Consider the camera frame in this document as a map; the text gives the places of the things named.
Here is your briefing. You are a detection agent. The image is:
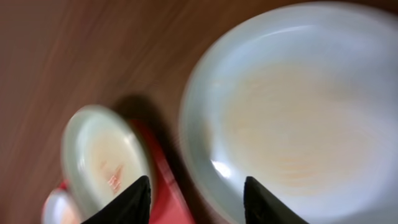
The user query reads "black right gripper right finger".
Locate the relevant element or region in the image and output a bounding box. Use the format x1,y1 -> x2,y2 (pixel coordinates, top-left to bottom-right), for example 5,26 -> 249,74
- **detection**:
243,176 -> 308,224

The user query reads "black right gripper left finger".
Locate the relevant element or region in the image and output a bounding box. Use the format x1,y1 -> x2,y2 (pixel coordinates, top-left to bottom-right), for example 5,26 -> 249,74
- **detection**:
82,175 -> 151,224

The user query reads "white plate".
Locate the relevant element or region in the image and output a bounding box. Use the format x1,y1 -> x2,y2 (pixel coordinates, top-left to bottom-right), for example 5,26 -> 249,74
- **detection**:
61,105 -> 156,220

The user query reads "white plate dotted sauce streak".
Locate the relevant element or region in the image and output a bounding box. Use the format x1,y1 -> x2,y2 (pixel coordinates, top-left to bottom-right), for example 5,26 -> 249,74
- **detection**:
41,189 -> 82,224

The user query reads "white plate front smeared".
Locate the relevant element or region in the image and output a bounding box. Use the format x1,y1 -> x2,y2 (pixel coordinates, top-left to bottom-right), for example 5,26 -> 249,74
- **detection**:
180,2 -> 397,223

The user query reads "red serving tray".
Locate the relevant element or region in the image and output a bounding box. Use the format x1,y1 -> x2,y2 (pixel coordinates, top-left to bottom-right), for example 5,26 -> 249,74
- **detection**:
67,119 -> 194,223

